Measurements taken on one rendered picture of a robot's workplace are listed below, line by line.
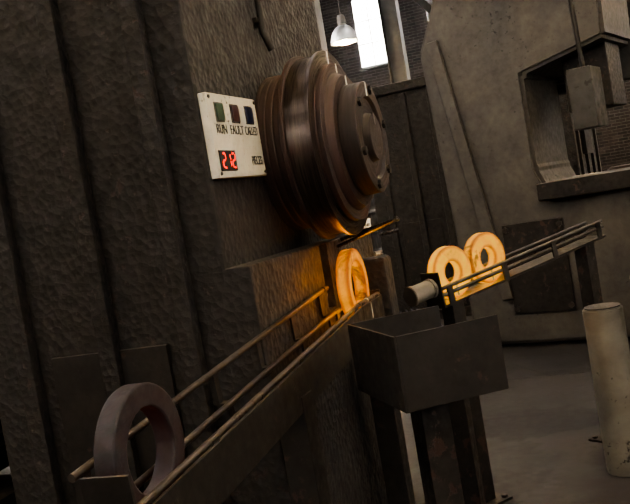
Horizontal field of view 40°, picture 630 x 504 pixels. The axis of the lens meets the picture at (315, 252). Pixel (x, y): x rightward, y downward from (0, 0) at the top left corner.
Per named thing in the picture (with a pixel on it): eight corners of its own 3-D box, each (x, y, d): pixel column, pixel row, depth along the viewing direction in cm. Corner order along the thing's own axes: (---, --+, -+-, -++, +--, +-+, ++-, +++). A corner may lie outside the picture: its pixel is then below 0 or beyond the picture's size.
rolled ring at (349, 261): (362, 245, 229) (350, 247, 230) (343, 252, 211) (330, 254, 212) (373, 313, 230) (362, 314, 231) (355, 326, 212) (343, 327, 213)
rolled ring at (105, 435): (169, 365, 126) (149, 367, 127) (101, 410, 109) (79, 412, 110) (195, 483, 129) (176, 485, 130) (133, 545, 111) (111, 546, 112)
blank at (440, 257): (421, 254, 254) (429, 253, 251) (457, 240, 262) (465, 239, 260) (433, 304, 255) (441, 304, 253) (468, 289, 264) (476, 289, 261)
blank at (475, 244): (457, 240, 263) (465, 239, 260) (491, 227, 271) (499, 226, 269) (469, 289, 264) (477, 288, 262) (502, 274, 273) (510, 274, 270)
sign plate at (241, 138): (211, 179, 179) (196, 93, 178) (259, 176, 204) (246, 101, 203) (221, 177, 178) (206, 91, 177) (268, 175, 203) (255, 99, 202)
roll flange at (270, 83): (263, 253, 203) (229, 54, 200) (325, 235, 247) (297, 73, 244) (303, 247, 199) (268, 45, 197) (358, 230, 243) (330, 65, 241)
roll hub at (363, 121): (349, 197, 204) (329, 80, 203) (378, 193, 231) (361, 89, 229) (371, 193, 202) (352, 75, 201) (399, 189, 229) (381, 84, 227)
